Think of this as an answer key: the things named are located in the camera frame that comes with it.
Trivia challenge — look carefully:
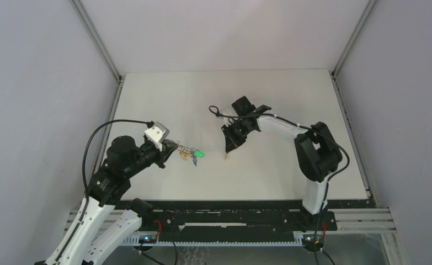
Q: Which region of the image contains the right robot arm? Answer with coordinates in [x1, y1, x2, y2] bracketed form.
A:
[209, 96, 350, 230]

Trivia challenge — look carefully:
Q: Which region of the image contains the right camera cable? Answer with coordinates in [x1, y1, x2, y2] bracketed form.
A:
[208, 105, 350, 176]

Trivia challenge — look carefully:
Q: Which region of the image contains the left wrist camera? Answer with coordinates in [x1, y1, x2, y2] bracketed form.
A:
[144, 122, 170, 151]

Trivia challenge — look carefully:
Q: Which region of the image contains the green key tag on ring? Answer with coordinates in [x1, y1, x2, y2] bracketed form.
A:
[193, 150, 205, 158]

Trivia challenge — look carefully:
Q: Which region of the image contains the left camera cable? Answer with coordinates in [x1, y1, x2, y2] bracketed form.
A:
[81, 119, 154, 194]

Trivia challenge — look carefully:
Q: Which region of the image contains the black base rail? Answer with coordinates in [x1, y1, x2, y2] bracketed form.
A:
[80, 197, 396, 244]

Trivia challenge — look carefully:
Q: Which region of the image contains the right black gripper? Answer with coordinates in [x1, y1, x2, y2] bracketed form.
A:
[221, 120, 253, 153]

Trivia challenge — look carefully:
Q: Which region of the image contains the camera cable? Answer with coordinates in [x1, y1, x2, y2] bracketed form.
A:
[81, 119, 154, 194]
[208, 105, 350, 176]

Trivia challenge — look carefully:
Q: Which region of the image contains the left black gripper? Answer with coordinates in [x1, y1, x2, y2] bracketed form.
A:
[125, 139, 178, 177]

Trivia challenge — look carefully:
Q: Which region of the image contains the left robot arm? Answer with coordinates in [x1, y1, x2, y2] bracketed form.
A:
[39, 136, 178, 264]

